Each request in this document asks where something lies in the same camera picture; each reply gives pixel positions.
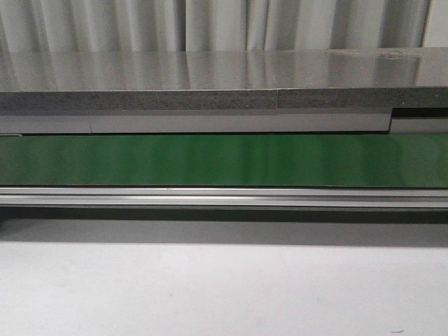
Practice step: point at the white pleated curtain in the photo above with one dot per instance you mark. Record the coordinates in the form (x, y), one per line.
(59, 26)

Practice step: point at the green conveyor belt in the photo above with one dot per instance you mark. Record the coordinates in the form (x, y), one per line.
(243, 160)

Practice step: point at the grey stone counter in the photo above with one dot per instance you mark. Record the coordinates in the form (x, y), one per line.
(392, 90)

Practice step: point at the aluminium conveyor side rail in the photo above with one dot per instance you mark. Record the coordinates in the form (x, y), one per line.
(225, 197)

